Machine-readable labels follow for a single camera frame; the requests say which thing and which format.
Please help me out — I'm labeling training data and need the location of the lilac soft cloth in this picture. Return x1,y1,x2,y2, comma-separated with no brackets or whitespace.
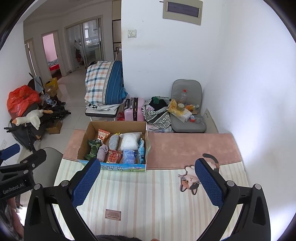
96,144,109,162

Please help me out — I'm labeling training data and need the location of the green seaweed snack bag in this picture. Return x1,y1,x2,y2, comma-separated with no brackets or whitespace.
85,139,102,161

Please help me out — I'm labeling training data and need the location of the red snack packet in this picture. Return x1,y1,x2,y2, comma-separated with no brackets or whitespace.
106,150,122,164

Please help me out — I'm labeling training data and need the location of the silver yellow snack bag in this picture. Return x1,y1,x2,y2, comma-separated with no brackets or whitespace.
108,133,120,151

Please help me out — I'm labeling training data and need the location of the orange sunflower seed bag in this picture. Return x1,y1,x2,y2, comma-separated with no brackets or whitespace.
96,129,111,144

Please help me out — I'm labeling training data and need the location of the blue tissue pack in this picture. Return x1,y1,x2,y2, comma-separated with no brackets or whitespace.
122,150,137,164

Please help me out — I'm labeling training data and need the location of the white soft mask bundle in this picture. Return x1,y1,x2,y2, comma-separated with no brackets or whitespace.
118,132,142,151

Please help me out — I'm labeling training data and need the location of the blue yellow long packet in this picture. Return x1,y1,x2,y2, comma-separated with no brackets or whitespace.
138,138,145,164

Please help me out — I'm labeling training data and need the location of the black stroller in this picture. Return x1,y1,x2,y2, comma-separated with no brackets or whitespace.
4,104,71,152

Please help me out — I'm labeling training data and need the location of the grey chair beside table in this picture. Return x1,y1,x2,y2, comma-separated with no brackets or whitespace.
33,147,63,187

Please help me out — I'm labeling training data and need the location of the white goose plush toy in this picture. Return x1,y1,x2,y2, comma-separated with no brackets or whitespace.
12,109,53,130

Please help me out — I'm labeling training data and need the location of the dark fleece clothing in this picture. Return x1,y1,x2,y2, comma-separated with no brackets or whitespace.
96,235,141,241

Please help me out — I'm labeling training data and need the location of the small brown cardboard box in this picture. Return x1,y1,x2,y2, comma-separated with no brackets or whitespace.
46,120,63,135

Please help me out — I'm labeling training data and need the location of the orange plastic bag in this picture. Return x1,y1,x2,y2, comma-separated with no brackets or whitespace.
6,85,41,119

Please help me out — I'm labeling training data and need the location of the striped table mat with cat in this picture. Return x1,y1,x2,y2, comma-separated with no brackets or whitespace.
52,129,249,241

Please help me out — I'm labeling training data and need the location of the yellow cardboard box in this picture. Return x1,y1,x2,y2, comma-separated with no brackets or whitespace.
45,77,59,97

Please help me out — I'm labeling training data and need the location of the cardboard milk box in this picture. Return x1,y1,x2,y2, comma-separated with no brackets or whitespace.
77,120,149,172

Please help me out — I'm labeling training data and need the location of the plaid folded quilt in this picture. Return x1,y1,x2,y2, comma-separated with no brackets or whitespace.
85,61,127,106

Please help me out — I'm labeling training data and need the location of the yellow plastic bag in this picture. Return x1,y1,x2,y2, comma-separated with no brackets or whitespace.
168,99,185,116

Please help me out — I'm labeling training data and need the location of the clear plastic bottle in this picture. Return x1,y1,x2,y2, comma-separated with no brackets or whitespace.
178,89,187,105

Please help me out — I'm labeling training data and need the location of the pink suitcase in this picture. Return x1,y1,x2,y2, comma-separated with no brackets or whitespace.
124,97,145,121

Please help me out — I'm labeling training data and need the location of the grey floor chair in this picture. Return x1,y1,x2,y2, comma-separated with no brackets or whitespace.
170,79,207,133

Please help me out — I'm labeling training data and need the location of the black white patterned bag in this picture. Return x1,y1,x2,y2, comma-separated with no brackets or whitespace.
141,96,171,129

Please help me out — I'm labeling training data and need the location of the white wall switch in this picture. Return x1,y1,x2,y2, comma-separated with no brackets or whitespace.
127,30,137,38

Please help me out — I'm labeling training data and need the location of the beige wall panel box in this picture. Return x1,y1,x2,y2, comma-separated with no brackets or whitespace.
163,0,203,26

